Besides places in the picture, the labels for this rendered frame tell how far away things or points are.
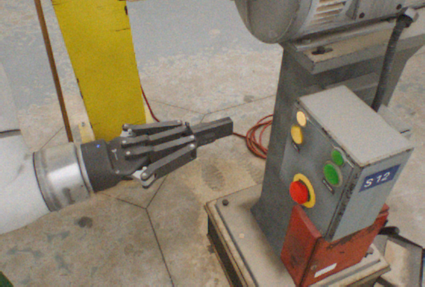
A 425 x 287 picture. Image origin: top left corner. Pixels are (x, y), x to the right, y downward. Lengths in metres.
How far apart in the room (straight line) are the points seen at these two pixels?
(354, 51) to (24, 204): 0.60
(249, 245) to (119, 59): 0.95
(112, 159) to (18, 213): 0.14
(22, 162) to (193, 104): 1.85
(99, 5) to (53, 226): 1.00
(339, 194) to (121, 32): 1.26
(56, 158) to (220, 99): 1.89
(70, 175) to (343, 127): 0.39
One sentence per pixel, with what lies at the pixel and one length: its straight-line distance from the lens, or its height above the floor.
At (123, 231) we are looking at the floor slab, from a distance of 1.78.
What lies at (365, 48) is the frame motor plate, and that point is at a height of 1.12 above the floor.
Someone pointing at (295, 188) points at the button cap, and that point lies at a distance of 0.64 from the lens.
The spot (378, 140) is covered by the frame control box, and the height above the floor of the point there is 1.12.
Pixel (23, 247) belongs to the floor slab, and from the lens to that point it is 1.88.
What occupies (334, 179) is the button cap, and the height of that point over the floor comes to 1.07.
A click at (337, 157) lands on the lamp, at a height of 1.11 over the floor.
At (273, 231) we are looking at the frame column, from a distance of 1.33.
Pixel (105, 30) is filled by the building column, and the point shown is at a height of 0.74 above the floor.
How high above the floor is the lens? 1.49
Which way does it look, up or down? 44 degrees down
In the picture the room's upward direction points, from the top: straight up
